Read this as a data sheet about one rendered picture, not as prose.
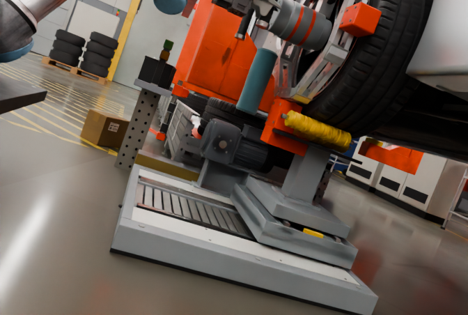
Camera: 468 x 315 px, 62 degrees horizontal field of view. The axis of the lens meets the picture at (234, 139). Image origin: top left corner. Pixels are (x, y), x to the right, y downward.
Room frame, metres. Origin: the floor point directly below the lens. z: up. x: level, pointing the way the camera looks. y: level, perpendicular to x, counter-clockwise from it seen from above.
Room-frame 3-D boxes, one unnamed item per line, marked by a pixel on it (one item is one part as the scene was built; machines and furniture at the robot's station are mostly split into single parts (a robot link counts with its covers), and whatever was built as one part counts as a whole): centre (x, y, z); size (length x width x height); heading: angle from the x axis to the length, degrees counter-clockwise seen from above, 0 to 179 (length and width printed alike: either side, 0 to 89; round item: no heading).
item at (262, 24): (1.27, 0.04, 0.83); 0.04 x 0.04 x 0.16
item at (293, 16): (1.47, -0.08, 0.85); 0.21 x 0.14 x 0.14; 104
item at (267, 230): (1.54, -0.31, 0.13); 0.50 x 0.36 x 0.10; 14
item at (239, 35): (1.60, 0.12, 0.83); 0.04 x 0.04 x 0.16
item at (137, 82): (1.94, 0.47, 0.44); 0.43 x 0.17 x 0.03; 14
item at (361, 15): (1.19, -0.22, 0.85); 0.09 x 0.08 x 0.07; 14
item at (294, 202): (1.53, -0.31, 0.32); 0.40 x 0.30 x 0.28; 14
